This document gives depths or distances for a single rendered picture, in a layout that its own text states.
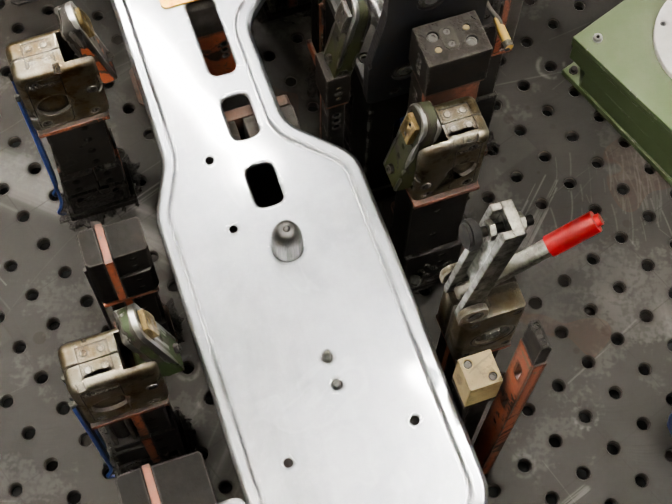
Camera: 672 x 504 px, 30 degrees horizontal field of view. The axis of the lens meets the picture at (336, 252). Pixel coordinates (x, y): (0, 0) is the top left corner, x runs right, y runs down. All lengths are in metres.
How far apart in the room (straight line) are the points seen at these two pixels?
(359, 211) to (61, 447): 0.50
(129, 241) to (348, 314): 0.24
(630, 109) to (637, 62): 0.06
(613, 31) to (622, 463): 0.56
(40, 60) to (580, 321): 0.73
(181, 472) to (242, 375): 0.11
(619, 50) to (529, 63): 0.14
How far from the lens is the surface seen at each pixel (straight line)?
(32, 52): 1.39
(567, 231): 1.18
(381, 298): 1.28
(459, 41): 1.28
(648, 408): 1.60
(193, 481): 1.25
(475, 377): 1.19
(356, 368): 1.25
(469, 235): 1.07
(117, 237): 1.33
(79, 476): 1.56
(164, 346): 1.22
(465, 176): 1.36
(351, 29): 1.33
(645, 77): 1.68
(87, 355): 1.23
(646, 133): 1.70
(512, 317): 1.25
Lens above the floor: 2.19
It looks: 67 degrees down
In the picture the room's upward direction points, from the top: 2 degrees clockwise
